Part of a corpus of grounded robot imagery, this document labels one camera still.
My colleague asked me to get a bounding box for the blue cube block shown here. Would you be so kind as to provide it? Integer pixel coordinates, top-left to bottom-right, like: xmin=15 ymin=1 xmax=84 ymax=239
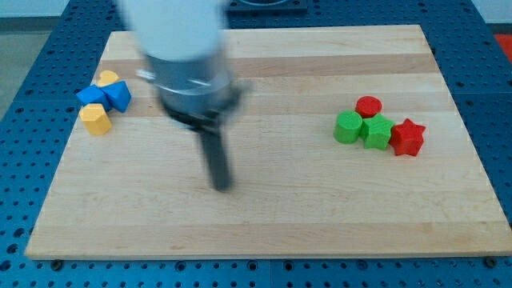
xmin=101 ymin=81 xmax=131 ymax=113

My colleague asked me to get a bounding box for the yellow heart block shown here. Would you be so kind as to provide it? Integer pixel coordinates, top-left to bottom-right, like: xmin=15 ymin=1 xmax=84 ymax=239
xmin=96 ymin=70 xmax=120 ymax=87

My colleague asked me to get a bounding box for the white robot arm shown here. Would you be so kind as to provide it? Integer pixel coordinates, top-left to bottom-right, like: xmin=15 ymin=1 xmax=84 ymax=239
xmin=115 ymin=0 xmax=245 ymax=192

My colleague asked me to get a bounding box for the yellow hexagon block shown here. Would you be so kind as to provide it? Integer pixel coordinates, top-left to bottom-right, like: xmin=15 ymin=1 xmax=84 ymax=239
xmin=79 ymin=103 xmax=113 ymax=136

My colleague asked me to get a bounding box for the black pusher rod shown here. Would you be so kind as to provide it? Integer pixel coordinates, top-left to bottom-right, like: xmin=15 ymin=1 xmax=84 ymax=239
xmin=198 ymin=130 xmax=232 ymax=192

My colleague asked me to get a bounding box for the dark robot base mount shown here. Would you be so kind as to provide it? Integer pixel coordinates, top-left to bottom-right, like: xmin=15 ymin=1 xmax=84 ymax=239
xmin=227 ymin=0 xmax=308 ymax=14

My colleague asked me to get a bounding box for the blue triangular block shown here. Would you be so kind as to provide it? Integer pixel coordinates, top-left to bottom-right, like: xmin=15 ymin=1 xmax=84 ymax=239
xmin=76 ymin=85 xmax=112 ymax=112

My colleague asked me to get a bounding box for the wooden board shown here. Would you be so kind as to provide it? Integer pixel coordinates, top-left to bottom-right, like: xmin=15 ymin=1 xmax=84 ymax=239
xmin=25 ymin=25 xmax=511 ymax=260

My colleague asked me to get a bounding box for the red cylinder block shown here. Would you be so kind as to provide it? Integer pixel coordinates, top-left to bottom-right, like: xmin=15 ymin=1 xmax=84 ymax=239
xmin=355 ymin=95 xmax=382 ymax=118

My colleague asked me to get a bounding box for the red star block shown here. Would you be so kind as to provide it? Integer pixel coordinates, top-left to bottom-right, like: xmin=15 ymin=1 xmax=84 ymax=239
xmin=389 ymin=118 xmax=426 ymax=157

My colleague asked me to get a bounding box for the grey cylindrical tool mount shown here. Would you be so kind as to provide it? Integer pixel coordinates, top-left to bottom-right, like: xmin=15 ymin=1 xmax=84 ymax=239
xmin=136 ymin=50 xmax=249 ymax=132

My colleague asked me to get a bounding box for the green cylinder block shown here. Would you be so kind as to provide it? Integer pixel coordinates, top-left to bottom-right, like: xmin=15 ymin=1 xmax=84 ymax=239
xmin=333 ymin=110 xmax=362 ymax=144

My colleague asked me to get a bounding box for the green star block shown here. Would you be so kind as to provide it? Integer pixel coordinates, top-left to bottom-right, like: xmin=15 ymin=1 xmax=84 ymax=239
xmin=360 ymin=114 xmax=395 ymax=150

